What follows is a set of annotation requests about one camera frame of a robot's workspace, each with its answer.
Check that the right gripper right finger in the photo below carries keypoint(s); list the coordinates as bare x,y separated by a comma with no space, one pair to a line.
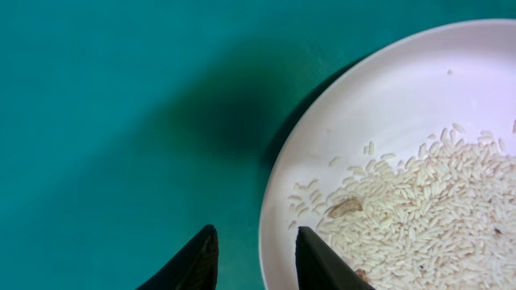
320,268

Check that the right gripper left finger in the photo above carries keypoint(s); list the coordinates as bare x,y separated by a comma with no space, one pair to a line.
193,267

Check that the white dinner plate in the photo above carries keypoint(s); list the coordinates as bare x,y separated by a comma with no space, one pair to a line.
390,102

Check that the leftover rice pile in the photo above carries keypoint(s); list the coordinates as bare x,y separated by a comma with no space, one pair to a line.
442,219

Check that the teal plastic tray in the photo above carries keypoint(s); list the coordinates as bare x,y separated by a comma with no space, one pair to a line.
127,126

